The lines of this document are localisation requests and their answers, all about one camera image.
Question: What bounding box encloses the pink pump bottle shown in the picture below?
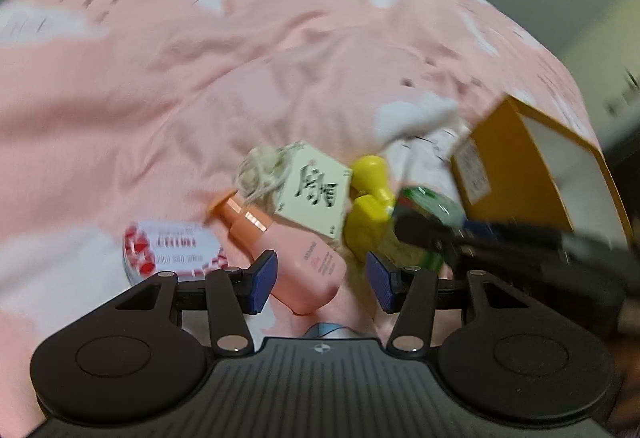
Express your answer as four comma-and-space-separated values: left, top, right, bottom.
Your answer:
207, 189, 348, 317

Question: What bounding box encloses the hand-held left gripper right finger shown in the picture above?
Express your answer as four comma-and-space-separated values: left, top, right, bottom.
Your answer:
366, 251, 532, 354

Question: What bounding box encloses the pink printed blanket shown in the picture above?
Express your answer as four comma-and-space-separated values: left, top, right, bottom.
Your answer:
0, 0, 608, 424

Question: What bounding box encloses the round red white tin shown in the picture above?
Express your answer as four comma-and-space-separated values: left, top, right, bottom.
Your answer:
122, 219, 229, 287

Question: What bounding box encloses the orange cardboard box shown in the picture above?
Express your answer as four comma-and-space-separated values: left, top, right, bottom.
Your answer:
450, 94, 635, 250

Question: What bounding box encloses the green bottle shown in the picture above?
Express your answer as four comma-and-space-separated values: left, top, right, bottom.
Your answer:
392, 187, 468, 271

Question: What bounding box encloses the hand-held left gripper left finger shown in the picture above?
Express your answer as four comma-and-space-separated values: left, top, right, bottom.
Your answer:
112, 251, 279, 354

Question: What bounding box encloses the yellow bottle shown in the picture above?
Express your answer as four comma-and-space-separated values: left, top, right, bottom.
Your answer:
345, 155, 396, 264

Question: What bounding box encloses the cream door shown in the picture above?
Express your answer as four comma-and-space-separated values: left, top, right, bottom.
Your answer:
547, 0, 640, 149

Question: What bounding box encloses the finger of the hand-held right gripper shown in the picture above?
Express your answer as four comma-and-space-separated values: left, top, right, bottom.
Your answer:
394, 213, 571, 253

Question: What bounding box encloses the twine bundle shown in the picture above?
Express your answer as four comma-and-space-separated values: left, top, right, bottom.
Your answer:
235, 143, 301, 207

